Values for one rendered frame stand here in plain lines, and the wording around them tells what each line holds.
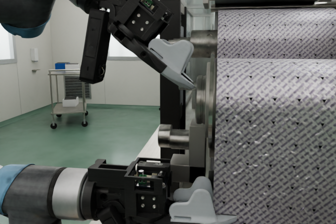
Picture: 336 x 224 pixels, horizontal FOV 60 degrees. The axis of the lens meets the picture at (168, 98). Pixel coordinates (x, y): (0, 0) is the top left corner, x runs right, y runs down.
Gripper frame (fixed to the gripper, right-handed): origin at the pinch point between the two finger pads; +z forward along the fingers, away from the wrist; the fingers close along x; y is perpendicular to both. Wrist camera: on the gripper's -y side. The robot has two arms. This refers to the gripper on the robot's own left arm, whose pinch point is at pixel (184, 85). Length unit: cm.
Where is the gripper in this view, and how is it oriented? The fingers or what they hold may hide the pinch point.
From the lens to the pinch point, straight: 45.1
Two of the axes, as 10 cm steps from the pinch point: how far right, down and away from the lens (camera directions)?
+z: 7.6, 6.5, -0.1
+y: 6.3, -7.4, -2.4
